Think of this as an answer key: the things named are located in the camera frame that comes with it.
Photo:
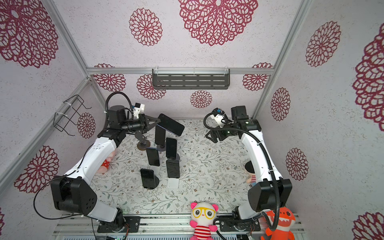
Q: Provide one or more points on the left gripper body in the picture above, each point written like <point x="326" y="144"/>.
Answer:
<point x="140" y="124"/>

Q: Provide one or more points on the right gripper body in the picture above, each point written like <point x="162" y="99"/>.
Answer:
<point x="222" y="134"/>

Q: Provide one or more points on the teal-edged black phone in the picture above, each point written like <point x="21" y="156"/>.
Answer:
<point x="171" y="148"/>

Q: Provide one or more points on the blue-edged black phone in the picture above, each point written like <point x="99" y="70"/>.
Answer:
<point x="153" y="156"/>

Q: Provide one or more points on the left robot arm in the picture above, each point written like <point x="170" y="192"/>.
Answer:
<point x="72" y="192"/>

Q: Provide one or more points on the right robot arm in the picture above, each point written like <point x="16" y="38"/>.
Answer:
<point x="271" y="191"/>

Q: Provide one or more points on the wood-base round phone stand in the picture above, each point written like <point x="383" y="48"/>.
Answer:
<point x="143" y="143"/>

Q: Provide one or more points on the purple phone stand far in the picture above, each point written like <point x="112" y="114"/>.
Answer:
<point x="161" y="148"/>

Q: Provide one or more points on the silver phone stand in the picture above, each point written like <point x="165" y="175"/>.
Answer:
<point x="156" y="169"/>

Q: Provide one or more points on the black round phone stand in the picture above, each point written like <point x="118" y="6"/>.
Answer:
<point x="156" y="181"/>

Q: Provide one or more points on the white phone stand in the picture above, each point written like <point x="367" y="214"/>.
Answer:
<point x="173" y="183"/>

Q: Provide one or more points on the pink plush with red bow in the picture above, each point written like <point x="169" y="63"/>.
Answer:
<point x="106" y="164"/>

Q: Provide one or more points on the pink white plush with glasses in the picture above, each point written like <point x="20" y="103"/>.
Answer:
<point x="202" y="220"/>

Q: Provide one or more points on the red monster plush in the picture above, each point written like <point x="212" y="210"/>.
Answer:
<point x="286" y="221"/>

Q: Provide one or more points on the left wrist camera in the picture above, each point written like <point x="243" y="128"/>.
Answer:
<point x="137" y="110"/>

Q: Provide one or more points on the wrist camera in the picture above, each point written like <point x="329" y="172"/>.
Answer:
<point x="137" y="110"/>
<point x="218" y="115"/>

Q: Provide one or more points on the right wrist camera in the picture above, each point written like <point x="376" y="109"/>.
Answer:
<point x="218" y="115"/>

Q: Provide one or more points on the grey wall shelf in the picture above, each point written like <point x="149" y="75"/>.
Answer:
<point x="191" y="80"/>

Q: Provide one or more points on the black wire wall rack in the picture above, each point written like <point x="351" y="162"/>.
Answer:
<point x="72" y="106"/>

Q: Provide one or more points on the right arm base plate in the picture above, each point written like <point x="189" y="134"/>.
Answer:
<point x="229" y="224"/>

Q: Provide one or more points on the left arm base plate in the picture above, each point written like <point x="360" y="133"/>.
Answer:
<point x="124" y="224"/>

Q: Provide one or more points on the aluminium mounting rail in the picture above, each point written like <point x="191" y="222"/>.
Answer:
<point x="152" y="227"/>

